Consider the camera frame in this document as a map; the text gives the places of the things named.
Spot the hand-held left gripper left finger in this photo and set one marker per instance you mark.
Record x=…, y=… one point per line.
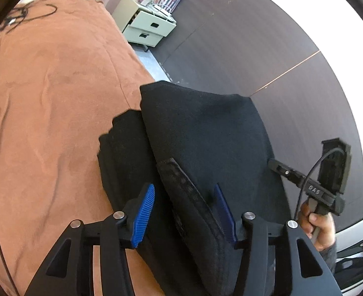
x=143, y=219

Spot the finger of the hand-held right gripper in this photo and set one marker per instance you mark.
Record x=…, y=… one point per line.
x=284, y=169

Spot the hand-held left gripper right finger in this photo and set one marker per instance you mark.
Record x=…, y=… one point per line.
x=226, y=212

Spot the black pants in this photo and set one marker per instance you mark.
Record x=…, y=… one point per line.
x=123, y=166
x=206, y=129

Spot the person's right hand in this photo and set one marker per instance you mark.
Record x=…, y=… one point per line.
x=323, y=225

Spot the orange blanket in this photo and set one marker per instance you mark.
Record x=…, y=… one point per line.
x=61, y=83

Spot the pale green nightstand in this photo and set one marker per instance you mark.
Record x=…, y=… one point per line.
x=144, y=34

